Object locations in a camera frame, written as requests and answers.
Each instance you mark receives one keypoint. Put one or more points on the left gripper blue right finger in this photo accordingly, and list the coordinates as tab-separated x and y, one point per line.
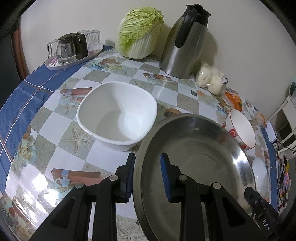
180	188

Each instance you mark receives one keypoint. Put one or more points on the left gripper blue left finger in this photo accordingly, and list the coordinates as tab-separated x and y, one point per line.
115	189

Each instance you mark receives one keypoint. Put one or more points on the pale blue round bowl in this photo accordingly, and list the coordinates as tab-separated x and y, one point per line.
261	177

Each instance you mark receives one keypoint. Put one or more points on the stainless steel round plate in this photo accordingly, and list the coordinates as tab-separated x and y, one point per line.
204	151

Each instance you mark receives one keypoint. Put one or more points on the white square bowl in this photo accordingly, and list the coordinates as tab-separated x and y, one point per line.
119	115

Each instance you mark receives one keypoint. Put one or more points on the strawberry pattern bowl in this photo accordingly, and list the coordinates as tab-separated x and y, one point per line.
240	129

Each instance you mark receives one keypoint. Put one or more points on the colourful toy pile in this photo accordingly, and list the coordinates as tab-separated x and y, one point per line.
283	182

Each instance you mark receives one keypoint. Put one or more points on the white power bank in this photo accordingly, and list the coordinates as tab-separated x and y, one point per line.
270	132

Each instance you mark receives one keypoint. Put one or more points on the clear orange plastic bag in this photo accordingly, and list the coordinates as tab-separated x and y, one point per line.
260	119

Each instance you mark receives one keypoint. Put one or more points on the white wooden shelf rack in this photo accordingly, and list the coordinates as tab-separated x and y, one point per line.
283	121

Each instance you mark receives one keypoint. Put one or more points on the orange snack packet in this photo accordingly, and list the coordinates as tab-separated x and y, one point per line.
235	100

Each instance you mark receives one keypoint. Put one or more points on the bag of steamed buns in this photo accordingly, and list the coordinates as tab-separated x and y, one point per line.
210	78

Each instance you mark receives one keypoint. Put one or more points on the stainless steel thermos jug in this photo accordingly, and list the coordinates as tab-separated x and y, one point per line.
185	42

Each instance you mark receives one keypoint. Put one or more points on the tray with glass cups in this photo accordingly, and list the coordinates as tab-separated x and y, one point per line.
94	47

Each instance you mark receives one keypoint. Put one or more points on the napa cabbage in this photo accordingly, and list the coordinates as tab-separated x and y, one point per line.
138	32

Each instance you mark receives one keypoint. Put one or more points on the glass teapot black handle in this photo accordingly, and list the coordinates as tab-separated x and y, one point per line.
71	47

